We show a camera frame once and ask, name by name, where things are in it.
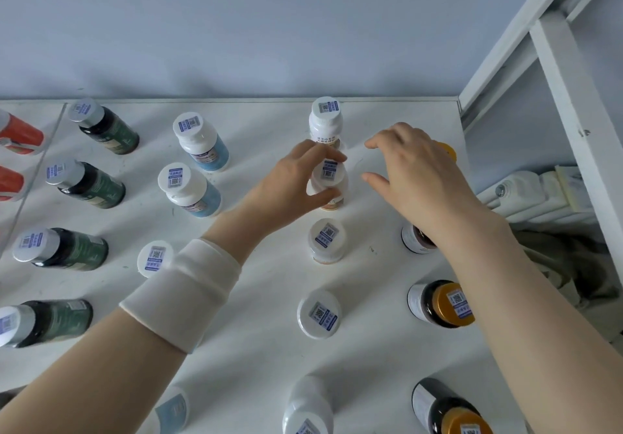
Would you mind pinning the row of red-capped orange bottles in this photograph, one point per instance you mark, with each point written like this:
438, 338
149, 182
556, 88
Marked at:
30, 160

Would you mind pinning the person's right forearm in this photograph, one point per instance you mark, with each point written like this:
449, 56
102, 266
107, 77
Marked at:
535, 326

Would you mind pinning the person's right hand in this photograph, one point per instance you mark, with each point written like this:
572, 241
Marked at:
433, 190

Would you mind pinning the person's left forearm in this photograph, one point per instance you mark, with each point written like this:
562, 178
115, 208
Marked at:
97, 375

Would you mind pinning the silver cap green bottle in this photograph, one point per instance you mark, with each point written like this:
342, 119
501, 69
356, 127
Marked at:
12, 396
61, 249
104, 127
46, 324
86, 184

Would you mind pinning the white cap blue bottle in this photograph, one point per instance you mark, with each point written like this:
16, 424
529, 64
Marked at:
170, 411
187, 189
155, 258
199, 141

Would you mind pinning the person's left hand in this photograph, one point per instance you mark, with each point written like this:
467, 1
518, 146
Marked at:
277, 195

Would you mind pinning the white metal shelf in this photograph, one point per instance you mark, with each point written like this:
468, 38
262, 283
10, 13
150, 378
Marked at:
267, 302

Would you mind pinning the gold cap dark bottle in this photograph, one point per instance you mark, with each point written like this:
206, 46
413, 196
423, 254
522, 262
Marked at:
449, 152
440, 304
443, 411
413, 240

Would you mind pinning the white knit wristband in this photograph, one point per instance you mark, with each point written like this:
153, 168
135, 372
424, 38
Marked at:
180, 292

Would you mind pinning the grey green cloth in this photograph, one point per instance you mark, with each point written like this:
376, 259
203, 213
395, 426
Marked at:
559, 258

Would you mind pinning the white radiator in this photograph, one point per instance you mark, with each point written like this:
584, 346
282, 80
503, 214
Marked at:
530, 195

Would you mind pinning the white notepad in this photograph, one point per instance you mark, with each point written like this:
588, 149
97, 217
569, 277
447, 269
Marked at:
569, 188

